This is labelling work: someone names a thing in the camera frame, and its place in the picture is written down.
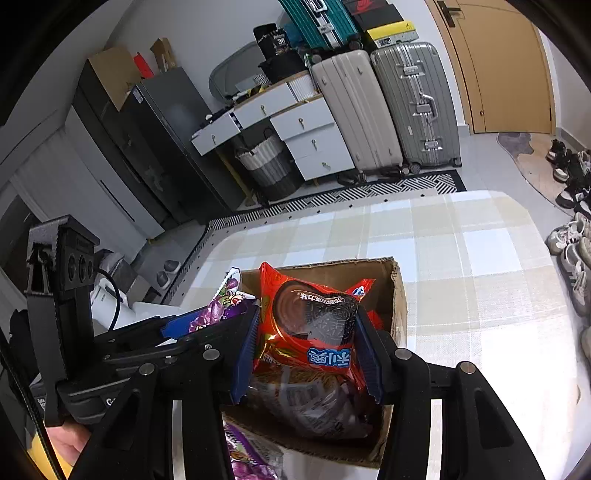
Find wooden door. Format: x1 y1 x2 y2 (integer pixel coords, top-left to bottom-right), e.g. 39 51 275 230
424 0 556 136

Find dark grey cabinet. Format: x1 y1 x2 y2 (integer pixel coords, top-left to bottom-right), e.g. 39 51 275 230
120 66 246 223

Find row of shoes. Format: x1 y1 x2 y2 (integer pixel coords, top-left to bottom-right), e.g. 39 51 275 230
544 137 591 306

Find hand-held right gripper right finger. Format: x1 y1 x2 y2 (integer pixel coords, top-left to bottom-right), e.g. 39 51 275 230
353 311 546 480

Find teal suitcase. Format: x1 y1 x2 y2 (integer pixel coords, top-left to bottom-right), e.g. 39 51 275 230
278 0 363 49

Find red sandwich cookie packet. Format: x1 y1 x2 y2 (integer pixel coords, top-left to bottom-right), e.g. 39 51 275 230
251 261 378 398

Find white appliance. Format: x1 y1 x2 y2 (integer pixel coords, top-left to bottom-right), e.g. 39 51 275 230
89 250 140 334

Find white drawer unit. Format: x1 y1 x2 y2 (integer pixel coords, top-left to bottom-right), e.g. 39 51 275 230
191 72 357 182

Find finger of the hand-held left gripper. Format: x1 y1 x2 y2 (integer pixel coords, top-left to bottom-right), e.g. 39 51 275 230
94 309 198 357
102 339 188 371

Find beige suitcase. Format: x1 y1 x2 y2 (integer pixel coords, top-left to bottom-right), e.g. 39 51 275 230
310 49 405 182

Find black and yellow box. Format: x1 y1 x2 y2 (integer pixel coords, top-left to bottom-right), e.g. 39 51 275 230
364 18 419 49

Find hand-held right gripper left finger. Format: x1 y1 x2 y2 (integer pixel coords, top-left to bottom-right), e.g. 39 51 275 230
69 306 260 480

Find plaid checked tablecloth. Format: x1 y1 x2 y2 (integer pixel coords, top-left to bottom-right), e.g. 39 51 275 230
174 188 588 480

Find black cable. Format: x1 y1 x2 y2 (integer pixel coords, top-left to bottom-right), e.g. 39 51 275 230
0 348 63 480

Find brown cardboard box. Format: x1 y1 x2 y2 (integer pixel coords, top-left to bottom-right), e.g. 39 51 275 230
221 257 410 470

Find purple grape candy bag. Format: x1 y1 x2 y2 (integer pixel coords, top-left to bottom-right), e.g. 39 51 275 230
188 267 258 339

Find grey and white laundry basket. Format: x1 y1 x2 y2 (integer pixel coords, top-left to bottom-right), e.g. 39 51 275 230
233 128 302 202

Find silver ribbed suitcase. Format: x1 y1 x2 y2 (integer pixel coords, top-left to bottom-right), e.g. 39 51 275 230
370 42 463 176

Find person's left forearm yellow sleeve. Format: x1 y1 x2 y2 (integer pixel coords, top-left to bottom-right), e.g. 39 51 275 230
27 434 75 480

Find grey oval tray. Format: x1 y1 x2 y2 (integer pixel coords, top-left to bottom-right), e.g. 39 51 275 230
209 41 279 100

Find person's left hand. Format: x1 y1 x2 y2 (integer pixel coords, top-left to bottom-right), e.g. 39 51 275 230
45 415 92 459

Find black printed bucket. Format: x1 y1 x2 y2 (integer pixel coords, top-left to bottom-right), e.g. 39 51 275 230
253 23 290 59

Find black storage bin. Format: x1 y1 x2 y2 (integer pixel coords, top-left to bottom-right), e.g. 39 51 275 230
257 48 308 85

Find grey door mat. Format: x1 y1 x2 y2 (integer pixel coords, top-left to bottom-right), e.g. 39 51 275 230
496 131 574 219

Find black shoe box red logo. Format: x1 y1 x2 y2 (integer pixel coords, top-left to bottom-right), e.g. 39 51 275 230
343 0 403 29

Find dark cloth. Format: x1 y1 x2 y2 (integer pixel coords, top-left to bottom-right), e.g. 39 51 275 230
8 308 38 354

